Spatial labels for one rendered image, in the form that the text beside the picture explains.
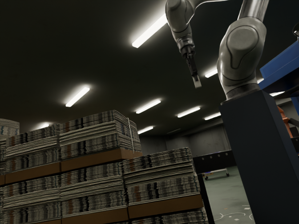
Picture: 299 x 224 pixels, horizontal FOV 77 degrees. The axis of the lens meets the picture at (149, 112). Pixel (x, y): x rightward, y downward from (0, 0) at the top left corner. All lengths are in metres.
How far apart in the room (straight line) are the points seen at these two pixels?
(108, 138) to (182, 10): 0.69
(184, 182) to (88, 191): 0.40
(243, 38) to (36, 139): 0.99
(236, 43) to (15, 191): 1.13
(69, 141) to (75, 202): 0.26
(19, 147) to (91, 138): 0.38
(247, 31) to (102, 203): 0.86
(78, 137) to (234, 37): 0.76
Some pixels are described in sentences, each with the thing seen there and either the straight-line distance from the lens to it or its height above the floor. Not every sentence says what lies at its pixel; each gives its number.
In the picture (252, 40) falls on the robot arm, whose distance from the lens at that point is 0.80.
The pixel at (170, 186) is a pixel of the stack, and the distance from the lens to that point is 0.78.
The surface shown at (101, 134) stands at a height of 0.96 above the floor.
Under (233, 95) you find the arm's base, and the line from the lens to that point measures 0.99.
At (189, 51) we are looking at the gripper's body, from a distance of 1.08.
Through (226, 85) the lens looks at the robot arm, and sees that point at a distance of 1.01.
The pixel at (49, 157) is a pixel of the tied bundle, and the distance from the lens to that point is 1.00.
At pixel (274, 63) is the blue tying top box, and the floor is 1.69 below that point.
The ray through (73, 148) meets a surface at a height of 0.93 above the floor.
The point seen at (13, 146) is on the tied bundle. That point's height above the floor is 1.00.
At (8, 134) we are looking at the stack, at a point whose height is 1.19.
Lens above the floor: 0.77
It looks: 17 degrees up
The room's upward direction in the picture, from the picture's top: 11 degrees counter-clockwise
